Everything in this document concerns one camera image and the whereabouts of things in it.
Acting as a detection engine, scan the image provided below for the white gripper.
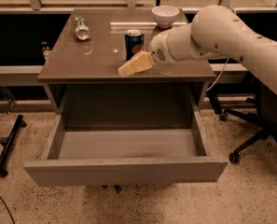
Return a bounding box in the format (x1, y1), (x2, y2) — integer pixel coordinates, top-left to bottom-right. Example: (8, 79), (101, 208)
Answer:
(118, 30), (175, 77)

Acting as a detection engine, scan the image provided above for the blue pepsi can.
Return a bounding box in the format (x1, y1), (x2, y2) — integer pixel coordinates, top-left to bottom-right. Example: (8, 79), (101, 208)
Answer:
(125, 30), (145, 61)

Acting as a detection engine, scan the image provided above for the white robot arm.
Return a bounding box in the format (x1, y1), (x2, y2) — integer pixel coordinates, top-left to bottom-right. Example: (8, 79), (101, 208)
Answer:
(118, 6), (277, 95)

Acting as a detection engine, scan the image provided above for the grey cabinet with glossy top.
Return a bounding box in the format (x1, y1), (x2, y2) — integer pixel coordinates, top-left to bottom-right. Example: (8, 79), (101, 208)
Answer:
(36, 8), (216, 114)

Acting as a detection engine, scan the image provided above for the green soda can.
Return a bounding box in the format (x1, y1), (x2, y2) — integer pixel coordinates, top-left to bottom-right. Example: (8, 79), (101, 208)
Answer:
(73, 16), (90, 41)

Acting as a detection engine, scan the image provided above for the grey open top drawer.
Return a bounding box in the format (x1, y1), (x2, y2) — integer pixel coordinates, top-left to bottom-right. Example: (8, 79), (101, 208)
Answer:
(24, 84), (228, 186)

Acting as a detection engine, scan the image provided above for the white bowl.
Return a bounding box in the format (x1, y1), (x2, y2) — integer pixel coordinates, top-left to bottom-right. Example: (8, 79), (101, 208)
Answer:
(152, 6), (179, 28)

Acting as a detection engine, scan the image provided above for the black office chair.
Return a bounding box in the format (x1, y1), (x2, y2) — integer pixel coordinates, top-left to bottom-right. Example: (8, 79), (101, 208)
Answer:
(206, 77), (277, 164)

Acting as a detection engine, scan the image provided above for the black stand leg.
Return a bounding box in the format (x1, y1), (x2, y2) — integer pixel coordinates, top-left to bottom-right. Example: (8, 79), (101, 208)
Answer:
(0, 115), (27, 177)

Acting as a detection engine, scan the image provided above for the white cable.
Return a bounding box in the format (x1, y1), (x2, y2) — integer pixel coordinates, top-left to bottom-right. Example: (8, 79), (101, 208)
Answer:
(206, 57), (230, 91)

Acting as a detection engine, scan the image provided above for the black floor cable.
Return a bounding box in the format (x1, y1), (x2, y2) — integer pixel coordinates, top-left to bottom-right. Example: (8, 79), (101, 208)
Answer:
(0, 186), (14, 224)

